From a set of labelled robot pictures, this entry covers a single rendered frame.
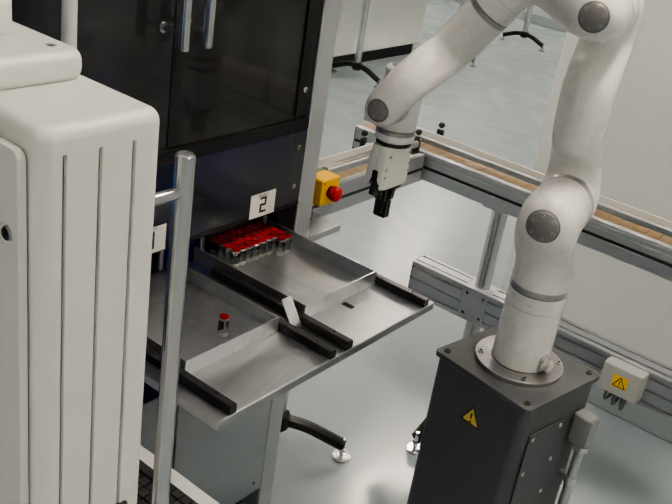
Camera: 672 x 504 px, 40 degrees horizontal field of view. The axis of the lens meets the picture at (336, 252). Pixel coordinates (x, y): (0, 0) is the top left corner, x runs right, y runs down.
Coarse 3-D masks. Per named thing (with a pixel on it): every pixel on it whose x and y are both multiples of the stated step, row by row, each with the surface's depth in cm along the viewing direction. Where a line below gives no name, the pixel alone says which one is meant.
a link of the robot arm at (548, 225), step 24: (552, 192) 173; (576, 192) 176; (528, 216) 173; (552, 216) 170; (576, 216) 172; (528, 240) 175; (552, 240) 172; (576, 240) 174; (528, 264) 182; (552, 264) 179; (528, 288) 184; (552, 288) 183
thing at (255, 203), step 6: (264, 192) 213; (270, 192) 214; (252, 198) 210; (258, 198) 212; (270, 198) 215; (252, 204) 211; (258, 204) 213; (270, 204) 216; (252, 210) 212; (258, 210) 213; (270, 210) 217; (252, 216) 213; (258, 216) 214
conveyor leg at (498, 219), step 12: (492, 216) 285; (504, 216) 284; (492, 228) 286; (504, 228) 287; (492, 240) 287; (492, 252) 289; (480, 264) 293; (492, 264) 291; (480, 276) 293; (492, 276) 294; (480, 288) 295; (468, 324) 302
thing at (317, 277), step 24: (312, 240) 225; (216, 264) 210; (264, 264) 217; (288, 264) 219; (312, 264) 220; (336, 264) 221; (360, 264) 217; (264, 288) 202; (288, 288) 208; (312, 288) 210; (336, 288) 211; (360, 288) 212; (312, 312) 199
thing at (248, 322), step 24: (192, 288) 202; (216, 288) 199; (192, 312) 193; (216, 312) 194; (240, 312) 196; (264, 312) 192; (192, 336) 184; (216, 336) 186; (240, 336) 181; (264, 336) 188; (192, 360) 172; (216, 360) 178
